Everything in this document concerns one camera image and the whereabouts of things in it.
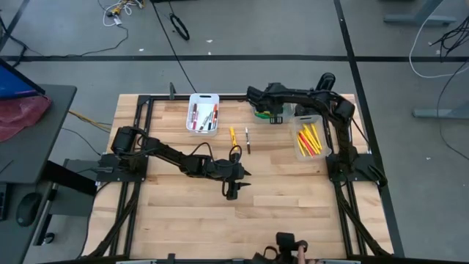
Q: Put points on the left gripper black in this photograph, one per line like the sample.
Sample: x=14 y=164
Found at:
x=220 y=170

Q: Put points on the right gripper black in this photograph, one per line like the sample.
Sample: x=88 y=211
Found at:
x=267 y=97

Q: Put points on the yellow Sharpie highlighter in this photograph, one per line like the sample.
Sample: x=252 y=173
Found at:
x=232 y=136

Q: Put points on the orange-red Expo marker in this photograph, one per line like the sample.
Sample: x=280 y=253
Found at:
x=215 y=111

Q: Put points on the thin yellow marker pen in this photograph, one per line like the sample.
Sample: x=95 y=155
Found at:
x=317 y=135
x=301 y=147
x=311 y=136

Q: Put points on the black whiteboard marker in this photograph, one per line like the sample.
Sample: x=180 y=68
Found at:
x=211 y=120

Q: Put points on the brown Expo marker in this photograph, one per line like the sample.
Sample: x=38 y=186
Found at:
x=194 y=111

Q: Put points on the clear plastic bin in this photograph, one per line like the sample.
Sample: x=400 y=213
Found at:
x=324 y=148

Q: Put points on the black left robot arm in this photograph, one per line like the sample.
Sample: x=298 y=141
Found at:
x=165 y=152

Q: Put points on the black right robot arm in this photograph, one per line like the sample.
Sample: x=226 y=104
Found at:
x=311 y=97

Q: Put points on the white plastic bin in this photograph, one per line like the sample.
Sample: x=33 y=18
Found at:
x=202 y=99

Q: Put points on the black clamp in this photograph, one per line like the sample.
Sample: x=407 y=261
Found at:
x=172 y=91
x=170 y=258

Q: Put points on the person's hand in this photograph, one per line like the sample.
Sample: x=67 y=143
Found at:
x=301 y=256

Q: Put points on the silver strip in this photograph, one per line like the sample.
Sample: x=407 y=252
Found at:
x=339 y=262
x=136 y=262

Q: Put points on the grey desk leg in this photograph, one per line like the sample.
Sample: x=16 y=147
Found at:
x=417 y=16

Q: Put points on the grey desk foot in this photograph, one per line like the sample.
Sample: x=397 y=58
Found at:
x=439 y=113

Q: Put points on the black caster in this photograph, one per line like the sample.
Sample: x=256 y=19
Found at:
x=47 y=238

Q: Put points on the black side desk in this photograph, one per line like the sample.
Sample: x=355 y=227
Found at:
x=40 y=154

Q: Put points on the black computer mouse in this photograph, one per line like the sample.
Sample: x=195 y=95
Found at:
x=28 y=207

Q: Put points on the red cloth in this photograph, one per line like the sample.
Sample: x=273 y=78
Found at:
x=18 y=117

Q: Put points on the black keyboard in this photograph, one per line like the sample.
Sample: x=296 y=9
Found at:
x=3 y=201

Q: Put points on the laptop screen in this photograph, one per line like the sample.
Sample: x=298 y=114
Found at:
x=14 y=84

